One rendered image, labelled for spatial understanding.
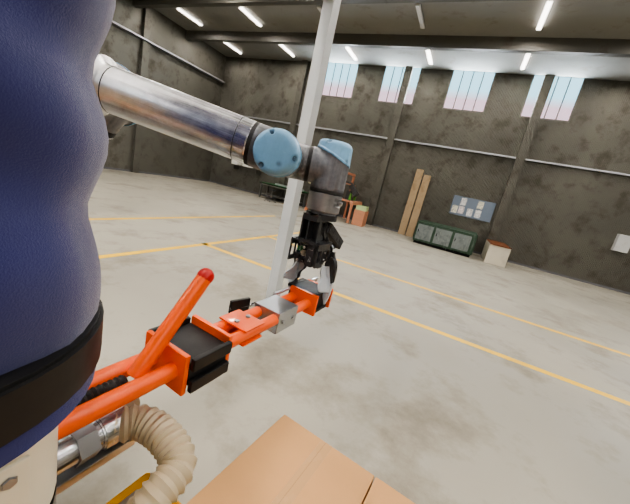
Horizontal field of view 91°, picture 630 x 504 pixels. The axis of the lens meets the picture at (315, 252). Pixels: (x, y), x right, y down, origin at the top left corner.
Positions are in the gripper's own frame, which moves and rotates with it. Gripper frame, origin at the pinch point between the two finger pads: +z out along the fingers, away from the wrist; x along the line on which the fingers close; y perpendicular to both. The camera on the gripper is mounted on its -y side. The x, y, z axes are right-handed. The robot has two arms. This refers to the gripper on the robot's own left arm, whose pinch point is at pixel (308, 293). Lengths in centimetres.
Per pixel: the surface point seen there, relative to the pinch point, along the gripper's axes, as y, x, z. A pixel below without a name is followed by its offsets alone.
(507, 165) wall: -1361, 56, -230
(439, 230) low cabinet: -1144, -89, 57
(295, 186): -218, -147, -15
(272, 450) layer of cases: -16, -8, 66
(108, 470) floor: -5, -82, 120
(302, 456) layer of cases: -21, 1, 66
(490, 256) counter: -1147, 93, 101
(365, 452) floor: -98, 12, 121
